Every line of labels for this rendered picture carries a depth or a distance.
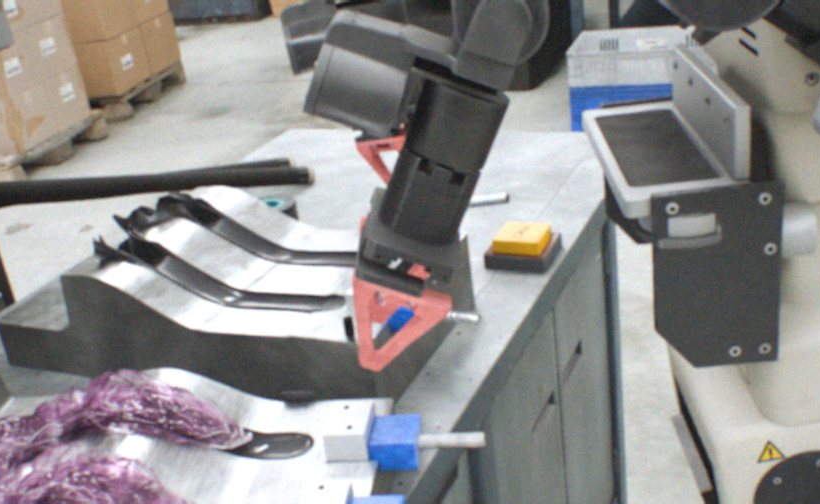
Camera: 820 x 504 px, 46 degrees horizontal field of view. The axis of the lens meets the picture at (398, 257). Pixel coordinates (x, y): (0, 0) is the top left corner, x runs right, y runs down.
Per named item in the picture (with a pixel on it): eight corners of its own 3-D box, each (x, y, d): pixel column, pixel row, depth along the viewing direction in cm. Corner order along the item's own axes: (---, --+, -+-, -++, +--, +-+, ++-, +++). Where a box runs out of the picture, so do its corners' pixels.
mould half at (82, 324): (475, 301, 116) (463, 196, 111) (381, 423, 95) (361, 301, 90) (144, 270, 138) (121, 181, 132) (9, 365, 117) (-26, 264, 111)
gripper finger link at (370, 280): (320, 370, 66) (363, 250, 62) (329, 320, 72) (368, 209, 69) (415, 399, 67) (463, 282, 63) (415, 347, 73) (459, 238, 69)
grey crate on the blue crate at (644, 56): (726, 58, 418) (726, 23, 411) (718, 85, 384) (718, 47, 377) (584, 63, 441) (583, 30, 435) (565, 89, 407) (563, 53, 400)
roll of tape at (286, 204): (237, 235, 145) (232, 213, 144) (264, 214, 152) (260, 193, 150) (283, 237, 142) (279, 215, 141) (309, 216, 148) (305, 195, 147)
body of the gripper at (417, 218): (359, 264, 63) (396, 162, 60) (367, 207, 72) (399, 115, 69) (453, 294, 64) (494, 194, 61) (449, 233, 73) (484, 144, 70)
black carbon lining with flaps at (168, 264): (400, 267, 111) (389, 189, 107) (335, 336, 98) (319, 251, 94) (159, 248, 126) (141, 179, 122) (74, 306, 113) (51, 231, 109)
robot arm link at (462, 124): (519, 96, 61) (512, 74, 66) (415, 60, 60) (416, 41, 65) (480, 194, 63) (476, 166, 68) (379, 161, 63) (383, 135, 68)
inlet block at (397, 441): (489, 448, 85) (483, 395, 82) (486, 484, 80) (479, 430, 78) (342, 452, 87) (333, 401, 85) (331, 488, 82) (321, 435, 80)
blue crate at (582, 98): (725, 105, 426) (726, 55, 417) (717, 135, 392) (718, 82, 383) (587, 107, 450) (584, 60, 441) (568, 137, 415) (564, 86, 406)
